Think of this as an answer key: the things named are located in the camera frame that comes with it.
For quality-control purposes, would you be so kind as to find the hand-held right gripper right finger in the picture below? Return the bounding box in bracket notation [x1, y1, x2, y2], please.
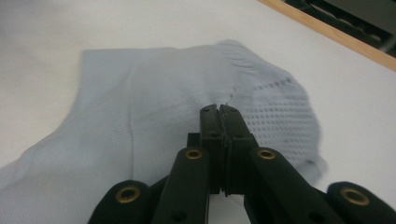
[219, 105, 260, 197]

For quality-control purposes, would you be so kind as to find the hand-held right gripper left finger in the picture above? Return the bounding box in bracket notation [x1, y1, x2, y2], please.
[187, 104, 227, 194]

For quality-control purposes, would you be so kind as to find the light blue tank top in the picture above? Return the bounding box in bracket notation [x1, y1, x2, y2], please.
[0, 38, 328, 224]

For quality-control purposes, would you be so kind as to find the black metal stand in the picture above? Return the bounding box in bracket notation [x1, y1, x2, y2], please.
[283, 0, 396, 59]

